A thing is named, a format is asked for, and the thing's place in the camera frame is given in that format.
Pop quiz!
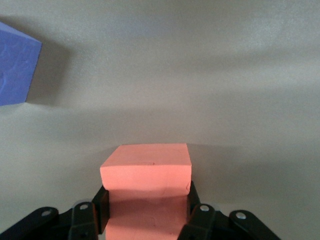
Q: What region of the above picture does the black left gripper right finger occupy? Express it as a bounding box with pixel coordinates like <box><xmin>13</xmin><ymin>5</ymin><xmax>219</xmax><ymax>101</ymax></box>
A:
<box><xmin>176</xmin><ymin>179</ymin><xmax>281</xmax><ymax>240</ymax></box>

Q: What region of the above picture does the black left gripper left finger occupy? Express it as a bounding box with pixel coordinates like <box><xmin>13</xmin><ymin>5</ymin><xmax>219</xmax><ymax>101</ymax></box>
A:
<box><xmin>0</xmin><ymin>186</ymin><xmax>110</xmax><ymax>240</ymax></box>

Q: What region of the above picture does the orange foam block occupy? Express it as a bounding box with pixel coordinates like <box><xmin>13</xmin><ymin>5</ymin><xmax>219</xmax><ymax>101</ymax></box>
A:
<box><xmin>99</xmin><ymin>143</ymin><xmax>194</xmax><ymax>240</ymax></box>

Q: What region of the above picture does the purple foam block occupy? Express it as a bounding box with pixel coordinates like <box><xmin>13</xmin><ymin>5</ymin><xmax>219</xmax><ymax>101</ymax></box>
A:
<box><xmin>0</xmin><ymin>20</ymin><xmax>43</xmax><ymax>107</ymax></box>

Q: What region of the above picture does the paper table cover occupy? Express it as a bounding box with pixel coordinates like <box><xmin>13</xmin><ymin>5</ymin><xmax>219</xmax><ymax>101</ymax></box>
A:
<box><xmin>0</xmin><ymin>0</ymin><xmax>320</xmax><ymax>240</ymax></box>

